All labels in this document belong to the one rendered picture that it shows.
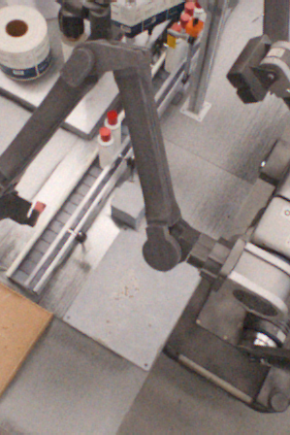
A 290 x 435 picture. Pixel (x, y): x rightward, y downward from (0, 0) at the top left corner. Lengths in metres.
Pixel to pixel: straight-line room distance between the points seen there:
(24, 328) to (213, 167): 0.82
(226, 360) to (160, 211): 1.32
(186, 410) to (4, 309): 1.08
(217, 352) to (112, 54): 1.54
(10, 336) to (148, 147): 0.87
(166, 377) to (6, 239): 1.07
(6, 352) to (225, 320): 0.98
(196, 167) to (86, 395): 0.82
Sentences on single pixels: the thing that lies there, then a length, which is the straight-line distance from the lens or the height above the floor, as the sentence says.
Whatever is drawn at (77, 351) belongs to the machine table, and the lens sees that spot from 1.60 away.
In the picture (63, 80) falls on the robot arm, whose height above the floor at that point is 1.61.
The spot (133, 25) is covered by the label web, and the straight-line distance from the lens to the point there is 1.94.
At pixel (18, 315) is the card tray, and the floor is 0.83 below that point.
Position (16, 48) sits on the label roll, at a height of 1.02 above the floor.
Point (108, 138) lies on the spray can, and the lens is 1.56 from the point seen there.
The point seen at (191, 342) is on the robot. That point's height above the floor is 0.24.
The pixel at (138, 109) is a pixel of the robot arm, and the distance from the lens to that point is 0.95.
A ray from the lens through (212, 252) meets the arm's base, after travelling 0.98.
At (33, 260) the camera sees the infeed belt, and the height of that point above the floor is 0.88.
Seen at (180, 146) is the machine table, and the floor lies 0.83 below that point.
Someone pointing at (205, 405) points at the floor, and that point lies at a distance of 2.43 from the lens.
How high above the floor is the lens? 2.41
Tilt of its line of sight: 68 degrees down
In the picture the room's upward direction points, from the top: 5 degrees clockwise
